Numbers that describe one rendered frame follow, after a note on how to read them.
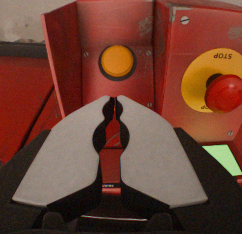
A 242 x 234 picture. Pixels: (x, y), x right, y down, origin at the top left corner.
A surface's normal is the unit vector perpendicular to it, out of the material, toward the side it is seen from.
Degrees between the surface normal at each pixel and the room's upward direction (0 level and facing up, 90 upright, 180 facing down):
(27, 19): 0
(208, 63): 0
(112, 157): 90
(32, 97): 90
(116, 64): 35
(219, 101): 3
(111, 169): 90
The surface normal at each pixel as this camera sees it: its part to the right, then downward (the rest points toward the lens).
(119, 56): -0.01, 0.04
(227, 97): -0.04, 0.57
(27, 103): 0.13, -0.79
